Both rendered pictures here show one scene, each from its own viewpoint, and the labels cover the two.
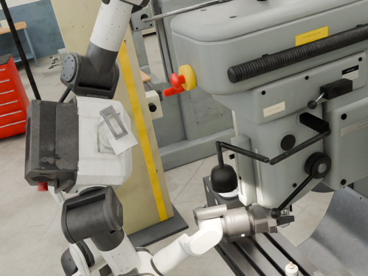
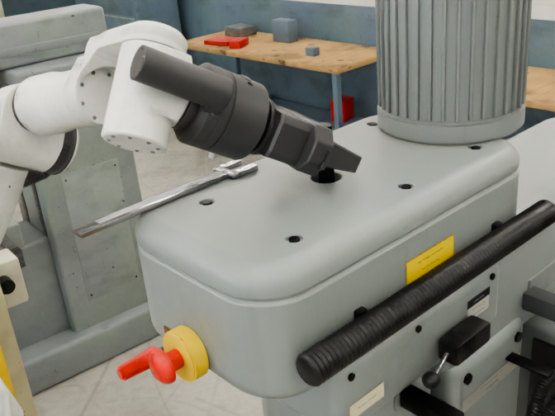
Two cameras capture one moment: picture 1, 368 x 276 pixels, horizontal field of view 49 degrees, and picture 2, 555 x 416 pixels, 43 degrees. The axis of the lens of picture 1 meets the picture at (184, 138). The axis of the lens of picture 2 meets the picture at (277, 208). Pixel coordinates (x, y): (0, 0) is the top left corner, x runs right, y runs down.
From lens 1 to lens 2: 0.34 m
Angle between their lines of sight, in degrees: 20
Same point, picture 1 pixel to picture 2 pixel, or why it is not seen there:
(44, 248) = not seen: outside the picture
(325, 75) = (444, 317)
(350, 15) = (484, 210)
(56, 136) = not seen: outside the picture
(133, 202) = not seen: outside the picture
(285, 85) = (386, 352)
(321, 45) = (454, 279)
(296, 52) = (418, 300)
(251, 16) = (334, 239)
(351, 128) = (476, 395)
